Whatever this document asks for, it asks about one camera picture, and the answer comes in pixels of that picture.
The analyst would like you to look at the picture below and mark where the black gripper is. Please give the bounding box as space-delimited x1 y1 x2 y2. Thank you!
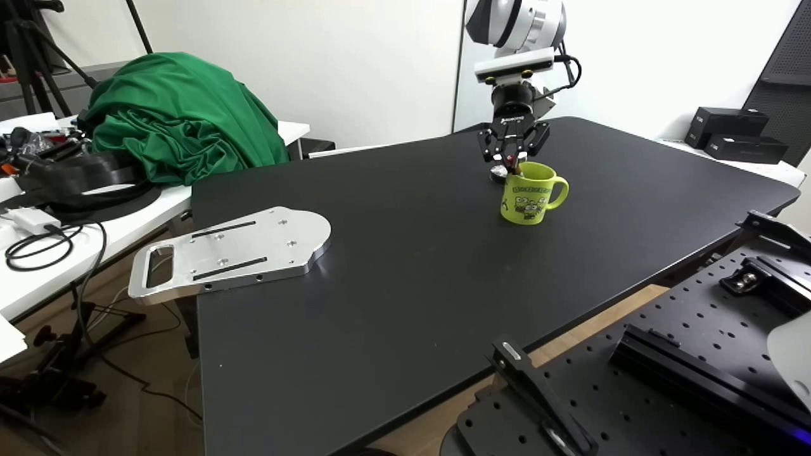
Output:
481 81 556 167

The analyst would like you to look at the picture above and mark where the red and white marker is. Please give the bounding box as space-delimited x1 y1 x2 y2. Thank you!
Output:
490 165 524 180

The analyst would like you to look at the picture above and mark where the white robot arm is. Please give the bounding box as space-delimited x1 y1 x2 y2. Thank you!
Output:
467 0 567 172

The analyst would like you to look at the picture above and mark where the yellow-green cartoon mug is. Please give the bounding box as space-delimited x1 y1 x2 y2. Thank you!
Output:
500 162 571 224

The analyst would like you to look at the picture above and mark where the black box on right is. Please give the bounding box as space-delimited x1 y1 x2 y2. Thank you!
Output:
685 105 789 165

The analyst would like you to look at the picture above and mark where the silver metal mounting plate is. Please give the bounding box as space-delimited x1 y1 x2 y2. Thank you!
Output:
128 204 332 303

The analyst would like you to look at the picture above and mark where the black perforated breadboard plate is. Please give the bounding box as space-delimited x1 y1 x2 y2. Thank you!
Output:
441 245 811 456

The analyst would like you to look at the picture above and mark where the black monitor edge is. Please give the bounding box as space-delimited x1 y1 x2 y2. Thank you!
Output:
746 0 811 165

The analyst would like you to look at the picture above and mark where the green cloth pile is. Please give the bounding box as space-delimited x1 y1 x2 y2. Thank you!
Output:
76 51 290 185

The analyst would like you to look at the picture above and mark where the black bag with gear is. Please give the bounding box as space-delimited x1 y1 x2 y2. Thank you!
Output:
15 152 159 222

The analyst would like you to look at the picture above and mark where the white side table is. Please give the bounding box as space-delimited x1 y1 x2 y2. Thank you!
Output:
0 110 311 365

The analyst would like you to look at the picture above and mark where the white power adapter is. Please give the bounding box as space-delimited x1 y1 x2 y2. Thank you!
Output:
3 208 58 234

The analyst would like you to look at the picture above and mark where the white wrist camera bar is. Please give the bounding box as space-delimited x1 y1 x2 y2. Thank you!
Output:
474 48 556 81

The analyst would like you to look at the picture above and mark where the black clamp bracket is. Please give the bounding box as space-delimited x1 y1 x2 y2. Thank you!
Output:
491 337 599 456

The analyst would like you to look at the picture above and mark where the black rail block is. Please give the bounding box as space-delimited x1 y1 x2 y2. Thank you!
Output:
612 326 811 442

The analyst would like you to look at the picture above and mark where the black cable on white table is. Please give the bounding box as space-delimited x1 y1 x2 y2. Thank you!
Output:
3 219 111 272

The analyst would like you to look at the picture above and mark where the black camera tripod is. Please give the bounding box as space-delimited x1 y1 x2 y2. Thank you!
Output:
0 0 97 115

